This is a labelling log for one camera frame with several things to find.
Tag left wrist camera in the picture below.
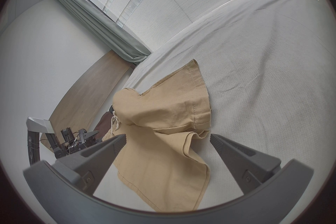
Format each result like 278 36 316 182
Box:
61 127 73 142

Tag brown garment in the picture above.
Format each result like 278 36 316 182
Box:
94 110 116 139

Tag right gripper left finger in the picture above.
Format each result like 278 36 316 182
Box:
54 134 127 196

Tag grey-green curtain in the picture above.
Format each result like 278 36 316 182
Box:
52 0 151 63

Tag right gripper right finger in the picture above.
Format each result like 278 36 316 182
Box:
210 134 282 196

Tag bed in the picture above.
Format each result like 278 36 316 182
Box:
39 0 336 213

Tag tan shorts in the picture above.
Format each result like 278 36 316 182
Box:
112 59 212 212

